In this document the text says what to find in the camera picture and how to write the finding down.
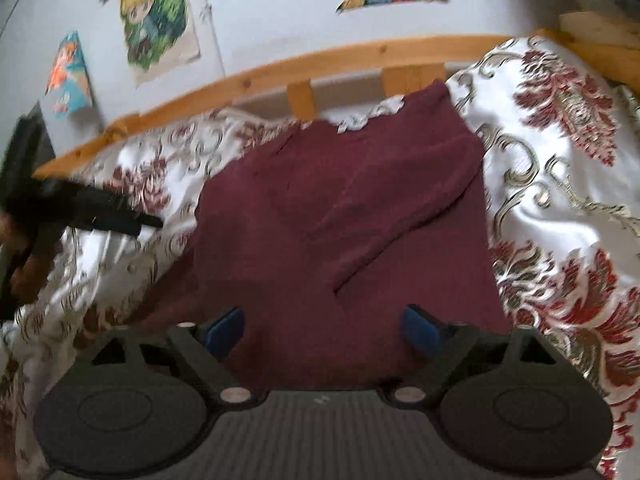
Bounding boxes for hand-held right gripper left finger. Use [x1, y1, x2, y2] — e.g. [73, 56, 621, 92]
[90, 306, 257, 412]

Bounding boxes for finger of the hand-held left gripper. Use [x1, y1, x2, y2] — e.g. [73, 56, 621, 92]
[60, 182, 165, 237]

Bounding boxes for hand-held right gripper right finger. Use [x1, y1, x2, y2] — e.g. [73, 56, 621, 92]
[381, 303, 552, 411]

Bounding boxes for maroon towel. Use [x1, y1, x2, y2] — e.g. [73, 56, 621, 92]
[132, 80, 513, 395]

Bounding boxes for person's left hand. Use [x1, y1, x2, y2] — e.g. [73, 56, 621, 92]
[0, 210, 49, 307]

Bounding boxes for dark grey screen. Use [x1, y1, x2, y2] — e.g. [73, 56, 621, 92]
[22, 101, 57, 165]

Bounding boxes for floral white satin bedspread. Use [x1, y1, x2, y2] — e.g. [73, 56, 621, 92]
[0, 35, 640, 480]

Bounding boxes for light wooden boards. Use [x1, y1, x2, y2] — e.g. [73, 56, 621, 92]
[530, 9, 640, 87]

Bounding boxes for orange and blue wall poster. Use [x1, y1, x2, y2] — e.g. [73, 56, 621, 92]
[44, 31, 95, 120]

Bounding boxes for blond cartoon figure wall poster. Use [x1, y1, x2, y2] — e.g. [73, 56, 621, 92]
[119, 0, 202, 87]

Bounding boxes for white wall cable duct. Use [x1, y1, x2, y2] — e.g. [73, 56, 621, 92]
[197, 0, 229, 77]

